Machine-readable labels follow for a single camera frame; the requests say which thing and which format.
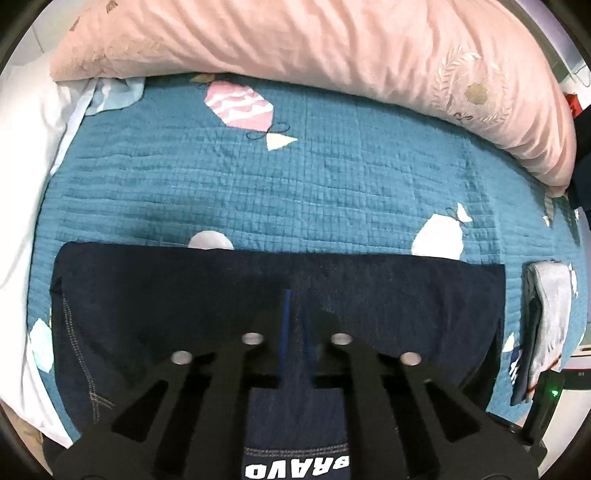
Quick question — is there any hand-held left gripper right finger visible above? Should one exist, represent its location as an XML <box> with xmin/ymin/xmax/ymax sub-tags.
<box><xmin>301</xmin><ymin>302</ymin><xmax>540</xmax><ymax>480</ymax></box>

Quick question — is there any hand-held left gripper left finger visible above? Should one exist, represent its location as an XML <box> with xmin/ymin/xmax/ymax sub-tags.
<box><xmin>52</xmin><ymin>289</ymin><xmax>293</xmax><ymax>480</ymax></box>

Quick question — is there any dark blue denim jacket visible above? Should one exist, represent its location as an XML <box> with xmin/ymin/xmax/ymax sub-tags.
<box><xmin>41</xmin><ymin>242</ymin><xmax>507</xmax><ymax>480</ymax></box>

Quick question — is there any grey folded garment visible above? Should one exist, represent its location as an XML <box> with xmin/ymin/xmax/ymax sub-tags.
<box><xmin>510</xmin><ymin>261</ymin><xmax>573</xmax><ymax>407</ymax></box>

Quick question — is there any teal quilted printed blanket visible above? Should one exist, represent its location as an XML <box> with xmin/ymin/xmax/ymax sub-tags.
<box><xmin>25</xmin><ymin>71</ymin><xmax>583</xmax><ymax>450</ymax></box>

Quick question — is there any dark object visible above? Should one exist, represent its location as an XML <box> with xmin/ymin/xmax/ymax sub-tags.
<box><xmin>569</xmin><ymin>152</ymin><xmax>591</xmax><ymax>208</ymax></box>

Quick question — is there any light blue cloth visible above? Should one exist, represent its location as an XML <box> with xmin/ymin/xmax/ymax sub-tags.
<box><xmin>85</xmin><ymin>76</ymin><xmax>147</xmax><ymax>116</ymax></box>

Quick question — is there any white bed sheet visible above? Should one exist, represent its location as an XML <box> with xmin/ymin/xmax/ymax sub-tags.
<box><xmin>0</xmin><ymin>55</ymin><xmax>100</xmax><ymax>450</ymax></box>

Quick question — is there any pink embroidered duvet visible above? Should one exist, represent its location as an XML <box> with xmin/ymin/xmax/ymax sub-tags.
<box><xmin>48</xmin><ymin>0</ymin><xmax>578</xmax><ymax>198</ymax></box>

